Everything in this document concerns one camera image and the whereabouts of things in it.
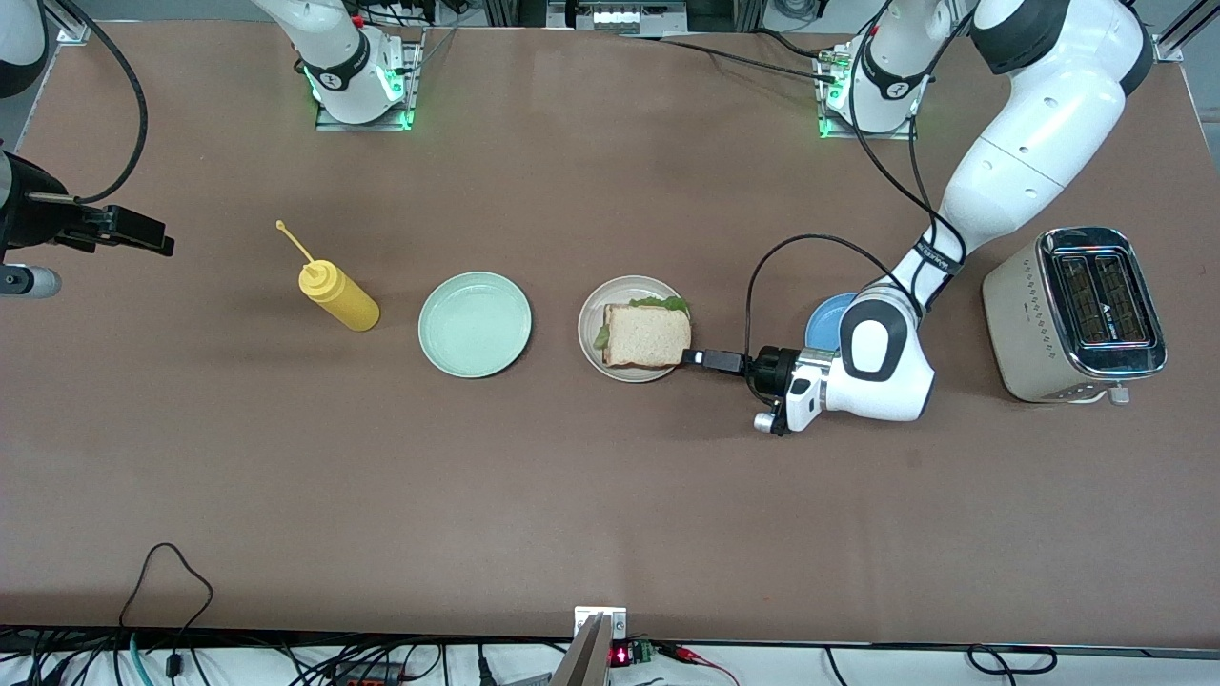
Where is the black coiled cable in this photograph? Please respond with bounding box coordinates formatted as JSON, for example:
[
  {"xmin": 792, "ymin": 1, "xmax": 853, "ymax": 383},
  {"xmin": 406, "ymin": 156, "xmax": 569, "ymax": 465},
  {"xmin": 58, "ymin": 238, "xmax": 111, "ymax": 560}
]
[{"xmin": 824, "ymin": 645, "xmax": 1059, "ymax": 679}]

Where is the black box with lit panel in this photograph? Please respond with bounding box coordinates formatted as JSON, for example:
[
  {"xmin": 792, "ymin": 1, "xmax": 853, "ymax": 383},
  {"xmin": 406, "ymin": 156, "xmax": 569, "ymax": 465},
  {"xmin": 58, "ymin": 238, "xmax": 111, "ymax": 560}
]
[{"xmin": 548, "ymin": 0, "xmax": 687, "ymax": 34}]

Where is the aluminium table corner bracket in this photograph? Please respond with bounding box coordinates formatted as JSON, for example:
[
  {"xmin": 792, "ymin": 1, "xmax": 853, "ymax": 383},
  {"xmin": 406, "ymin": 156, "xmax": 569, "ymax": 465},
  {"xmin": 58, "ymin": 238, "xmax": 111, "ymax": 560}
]
[
  {"xmin": 1149, "ymin": 0, "xmax": 1220, "ymax": 64},
  {"xmin": 43, "ymin": 0, "xmax": 93, "ymax": 46}
]

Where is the black cable across table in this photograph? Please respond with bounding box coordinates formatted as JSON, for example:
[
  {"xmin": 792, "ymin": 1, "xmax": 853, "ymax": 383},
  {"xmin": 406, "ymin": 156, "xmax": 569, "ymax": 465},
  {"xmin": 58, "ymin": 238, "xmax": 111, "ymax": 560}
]
[{"xmin": 620, "ymin": 31, "xmax": 842, "ymax": 85}]

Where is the yellow squeeze mustard bottle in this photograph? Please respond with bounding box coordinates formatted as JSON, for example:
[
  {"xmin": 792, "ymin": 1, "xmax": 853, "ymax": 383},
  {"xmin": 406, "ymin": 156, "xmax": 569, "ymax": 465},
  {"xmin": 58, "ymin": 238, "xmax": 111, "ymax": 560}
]
[{"xmin": 276, "ymin": 220, "xmax": 381, "ymax": 333}]

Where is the green lettuce leaf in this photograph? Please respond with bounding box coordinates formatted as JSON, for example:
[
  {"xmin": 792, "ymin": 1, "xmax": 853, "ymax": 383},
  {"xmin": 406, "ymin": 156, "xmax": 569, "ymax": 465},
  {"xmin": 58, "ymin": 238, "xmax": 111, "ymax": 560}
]
[{"xmin": 594, "ymin": 295, "xmax": 691, "ymax": 350}]

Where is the white metal mounting bracket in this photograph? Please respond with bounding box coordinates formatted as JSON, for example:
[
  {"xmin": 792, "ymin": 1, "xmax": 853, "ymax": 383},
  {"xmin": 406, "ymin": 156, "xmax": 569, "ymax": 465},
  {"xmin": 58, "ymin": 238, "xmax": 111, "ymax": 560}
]
[{"xmin": 575, "ymin": 607, "xmax": 627, "ymax": 641}]

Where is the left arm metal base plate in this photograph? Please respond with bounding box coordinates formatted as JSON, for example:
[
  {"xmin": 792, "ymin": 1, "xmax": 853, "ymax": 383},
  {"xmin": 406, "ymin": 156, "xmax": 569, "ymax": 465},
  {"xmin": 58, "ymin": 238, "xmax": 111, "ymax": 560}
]
[{"xmin": 818, "ymin": 43, "xmax": 919, "ymax": 141}]

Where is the grey camera mount bar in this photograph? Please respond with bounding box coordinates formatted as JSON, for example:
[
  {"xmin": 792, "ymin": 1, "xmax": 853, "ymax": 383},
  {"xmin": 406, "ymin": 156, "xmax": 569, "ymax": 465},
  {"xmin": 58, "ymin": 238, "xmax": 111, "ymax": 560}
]
[{"xmin": 548, "ymin": 615, "xmax": 612, "ymax": 686}]

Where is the brown bread slice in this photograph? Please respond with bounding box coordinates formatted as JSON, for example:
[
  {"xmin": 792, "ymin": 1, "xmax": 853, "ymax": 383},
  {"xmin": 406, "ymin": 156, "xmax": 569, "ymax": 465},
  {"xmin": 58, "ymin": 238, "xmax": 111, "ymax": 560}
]
[{"xmin": 600, "ymin": 303, "xmax": 693, "ymax": 369}]

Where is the beige chrome toaster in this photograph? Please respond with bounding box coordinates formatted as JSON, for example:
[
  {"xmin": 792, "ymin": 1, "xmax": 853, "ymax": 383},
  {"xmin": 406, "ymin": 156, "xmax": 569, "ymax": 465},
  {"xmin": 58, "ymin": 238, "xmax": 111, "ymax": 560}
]
[{"xmin": 982, "ymin": 226, "xmax": 1169, "ymax": 406}]

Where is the beige plate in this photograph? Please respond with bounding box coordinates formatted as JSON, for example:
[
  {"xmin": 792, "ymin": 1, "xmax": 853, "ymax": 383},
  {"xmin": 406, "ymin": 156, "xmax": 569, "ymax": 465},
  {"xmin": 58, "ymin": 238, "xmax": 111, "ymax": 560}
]
[{"xmin": 578, "ymin": 275, "xmax": 693, "ymax": 384}]

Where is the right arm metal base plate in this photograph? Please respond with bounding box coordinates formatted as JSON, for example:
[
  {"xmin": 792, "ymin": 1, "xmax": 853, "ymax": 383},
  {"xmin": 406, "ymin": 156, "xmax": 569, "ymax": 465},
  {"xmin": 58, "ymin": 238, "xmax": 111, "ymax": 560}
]
[{"xmin": 315, "ymin": 29, "xmax": 425, "ymax": 132}]

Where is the blue plate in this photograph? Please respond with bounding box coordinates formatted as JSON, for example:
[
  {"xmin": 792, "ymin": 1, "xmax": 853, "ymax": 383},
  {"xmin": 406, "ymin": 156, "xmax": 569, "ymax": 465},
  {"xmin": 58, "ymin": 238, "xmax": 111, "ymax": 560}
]
[{"xmin": 805, "ymin": 293, "xmax": 859, "ymax": 353}]

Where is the thin black looped cable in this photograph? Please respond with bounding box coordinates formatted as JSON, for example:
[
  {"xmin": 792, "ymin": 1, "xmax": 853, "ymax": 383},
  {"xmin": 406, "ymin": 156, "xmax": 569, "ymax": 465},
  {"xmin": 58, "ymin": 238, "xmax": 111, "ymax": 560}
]
[{"xmin": 119, "ymin": 543, "xmax": 215, "ymax": 686}]

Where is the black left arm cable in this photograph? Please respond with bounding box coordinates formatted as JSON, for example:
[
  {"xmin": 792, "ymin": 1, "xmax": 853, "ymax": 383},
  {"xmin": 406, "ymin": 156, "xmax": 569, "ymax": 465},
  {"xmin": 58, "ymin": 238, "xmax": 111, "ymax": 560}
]
[{"xmin": 743, "ymin": 0, "xmax": 968, "ymax": 358}]

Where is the light green plate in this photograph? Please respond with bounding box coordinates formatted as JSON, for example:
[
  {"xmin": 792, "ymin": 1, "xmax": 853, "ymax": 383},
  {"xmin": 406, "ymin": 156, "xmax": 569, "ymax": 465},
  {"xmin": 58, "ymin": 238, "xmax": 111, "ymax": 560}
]
[{"xmin": 417, "ymin": 272, "xmax": 533, "ymax": 379}]

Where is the red clip lead cable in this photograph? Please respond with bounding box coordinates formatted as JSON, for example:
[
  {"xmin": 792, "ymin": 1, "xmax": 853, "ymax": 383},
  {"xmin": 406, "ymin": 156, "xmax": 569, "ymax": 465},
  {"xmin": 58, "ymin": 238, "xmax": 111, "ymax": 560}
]
[{"xmin": 658, "ymin": 643, "xmax": 740, "ymax": 686}]

